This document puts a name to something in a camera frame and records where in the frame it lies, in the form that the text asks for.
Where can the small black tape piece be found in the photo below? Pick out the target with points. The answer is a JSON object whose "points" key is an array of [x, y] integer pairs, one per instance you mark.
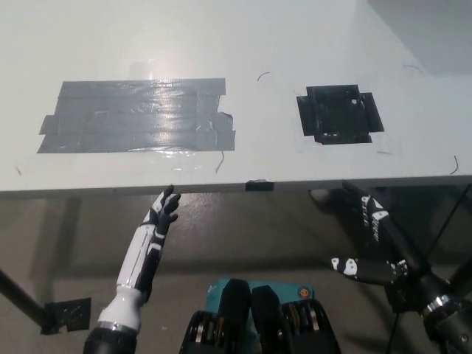
{"points": [[259, 186]]}

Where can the clear tape strip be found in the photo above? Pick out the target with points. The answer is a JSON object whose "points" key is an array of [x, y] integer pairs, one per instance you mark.
{"points": [[110, 162]]}

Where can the black tape square spot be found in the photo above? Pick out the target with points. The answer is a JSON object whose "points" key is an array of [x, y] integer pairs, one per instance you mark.
{"points": [[339, 118]]}

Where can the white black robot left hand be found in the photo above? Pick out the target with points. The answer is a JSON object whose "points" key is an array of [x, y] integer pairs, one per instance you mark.
{"points": [[140, 258]]}

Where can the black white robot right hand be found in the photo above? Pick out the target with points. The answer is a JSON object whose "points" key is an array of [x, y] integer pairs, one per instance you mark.
{"points": [[413, 273]]}

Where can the grey duct tape patch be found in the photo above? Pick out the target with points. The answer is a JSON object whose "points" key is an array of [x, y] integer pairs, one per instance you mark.
{"points": [[129, 118]]}

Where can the black teal robot body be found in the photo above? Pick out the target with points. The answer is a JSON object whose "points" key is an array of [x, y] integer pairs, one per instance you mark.
{"points": [[265, 313]]}

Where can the black floor tape patch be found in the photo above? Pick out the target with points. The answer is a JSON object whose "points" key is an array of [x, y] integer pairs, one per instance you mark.
{"points": [[68, 315]]}

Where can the black diagonal table leg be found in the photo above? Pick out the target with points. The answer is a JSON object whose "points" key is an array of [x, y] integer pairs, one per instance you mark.
{"points": [[18, 293]]}

